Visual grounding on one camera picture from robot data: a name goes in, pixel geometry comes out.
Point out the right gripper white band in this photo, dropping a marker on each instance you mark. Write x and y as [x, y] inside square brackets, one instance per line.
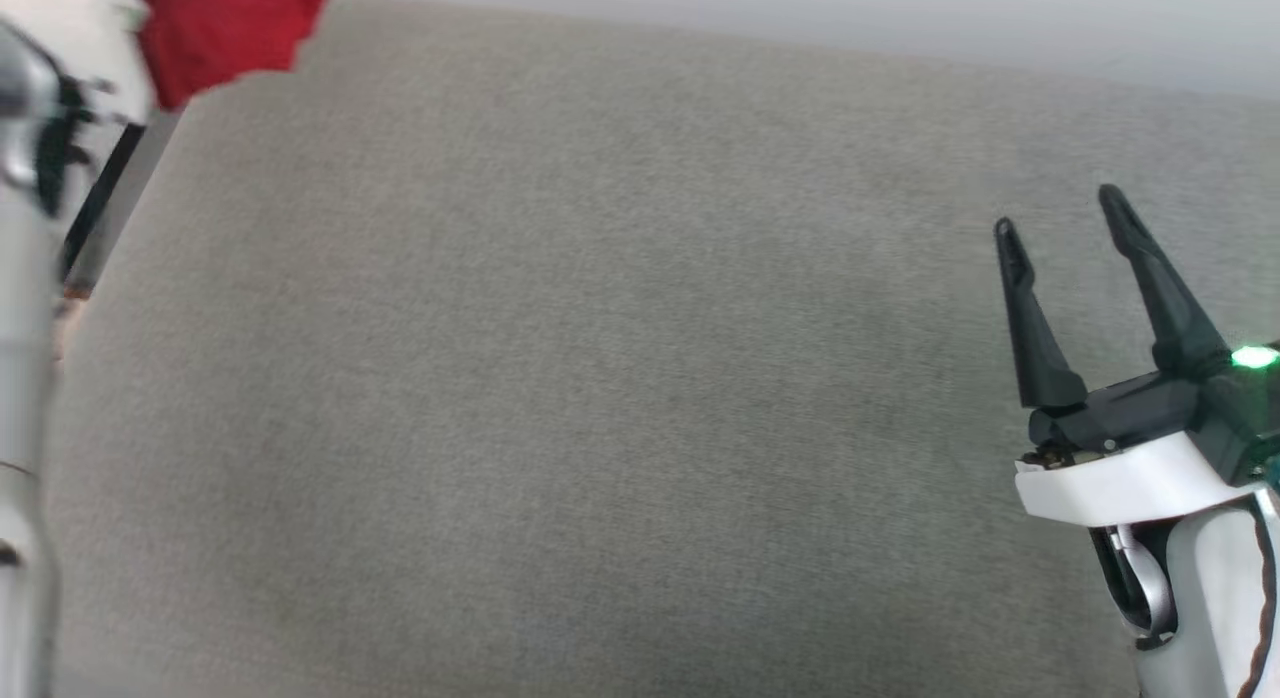
[1130, 478]

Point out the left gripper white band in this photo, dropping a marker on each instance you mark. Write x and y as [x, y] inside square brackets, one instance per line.
[70, 28]

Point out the red basketball jersey garment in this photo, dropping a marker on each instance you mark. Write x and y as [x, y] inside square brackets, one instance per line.
[225, 28]

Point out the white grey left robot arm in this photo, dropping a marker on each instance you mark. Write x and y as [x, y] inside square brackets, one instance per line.
[22, 398]

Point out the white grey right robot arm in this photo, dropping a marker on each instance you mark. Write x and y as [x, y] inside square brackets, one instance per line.
[1210, 598]

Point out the black vertical bar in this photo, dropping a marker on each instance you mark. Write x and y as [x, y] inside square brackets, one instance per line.
[100, 203]

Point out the grey fabric sofa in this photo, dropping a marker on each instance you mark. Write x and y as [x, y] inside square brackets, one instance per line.
[600, 378]

